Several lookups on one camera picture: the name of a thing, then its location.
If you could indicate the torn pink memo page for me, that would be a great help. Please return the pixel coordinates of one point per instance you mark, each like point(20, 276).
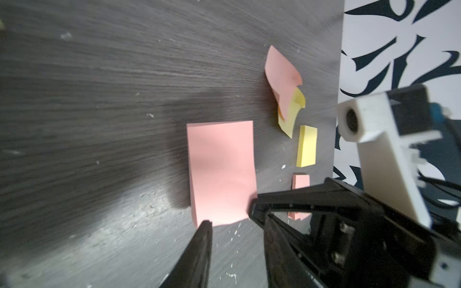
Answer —
point(283, 78)

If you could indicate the large pink memo pad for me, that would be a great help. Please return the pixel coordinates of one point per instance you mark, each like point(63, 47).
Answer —
point(222, 172)

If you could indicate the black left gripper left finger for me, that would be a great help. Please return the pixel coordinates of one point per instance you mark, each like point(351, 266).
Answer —
point(193, 268)

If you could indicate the torn yellow memo page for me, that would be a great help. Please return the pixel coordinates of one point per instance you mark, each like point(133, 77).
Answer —
point(297, 103)

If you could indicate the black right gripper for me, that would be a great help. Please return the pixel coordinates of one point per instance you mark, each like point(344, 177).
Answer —
point(356, 241)

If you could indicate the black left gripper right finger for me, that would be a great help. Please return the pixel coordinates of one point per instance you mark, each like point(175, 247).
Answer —
point(284, 268)

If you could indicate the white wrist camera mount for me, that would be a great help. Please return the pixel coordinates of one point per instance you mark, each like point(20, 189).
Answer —
point(386, 127)

